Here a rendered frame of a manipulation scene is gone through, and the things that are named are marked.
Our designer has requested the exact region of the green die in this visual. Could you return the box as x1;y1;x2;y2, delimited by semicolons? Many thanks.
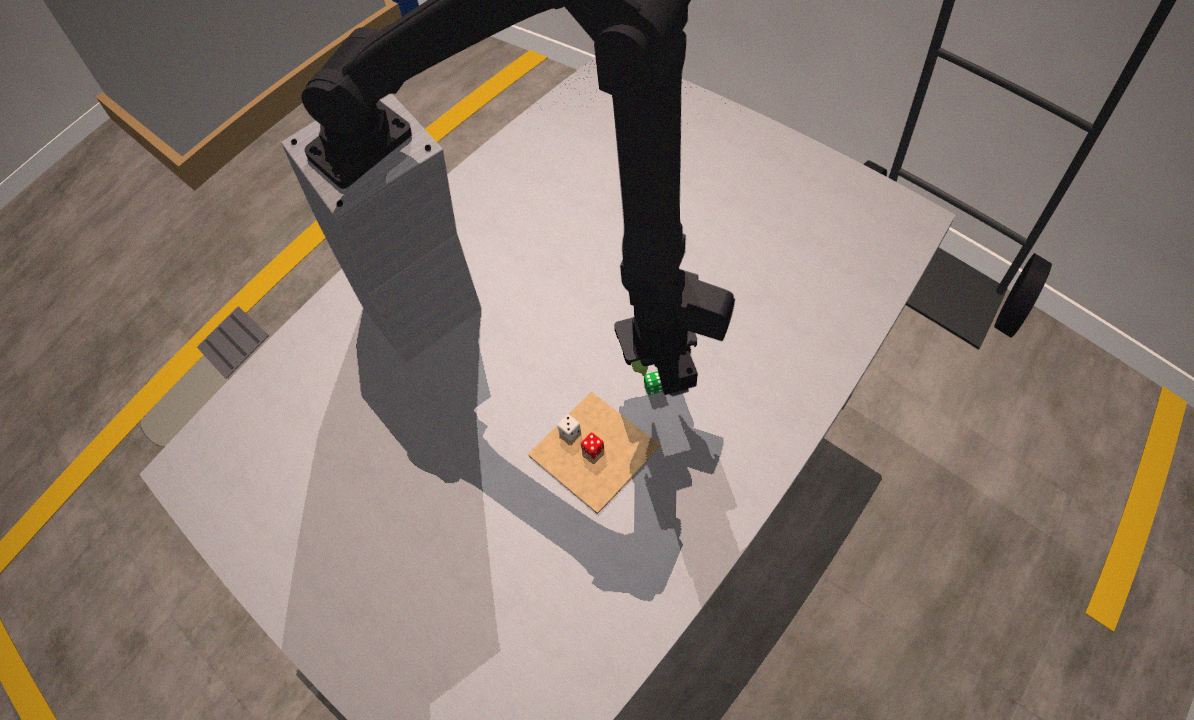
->
644;371;663;395

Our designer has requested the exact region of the tan mat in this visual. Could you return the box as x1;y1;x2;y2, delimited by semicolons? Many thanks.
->
528;392;661;513

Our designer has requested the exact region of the red die with white pips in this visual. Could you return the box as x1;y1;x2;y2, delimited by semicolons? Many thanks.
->
581;433;604;459

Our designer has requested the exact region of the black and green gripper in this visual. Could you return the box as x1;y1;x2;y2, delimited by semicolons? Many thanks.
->
614;313;697;376

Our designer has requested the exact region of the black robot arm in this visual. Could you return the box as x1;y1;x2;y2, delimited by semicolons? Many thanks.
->
301;0;736;396

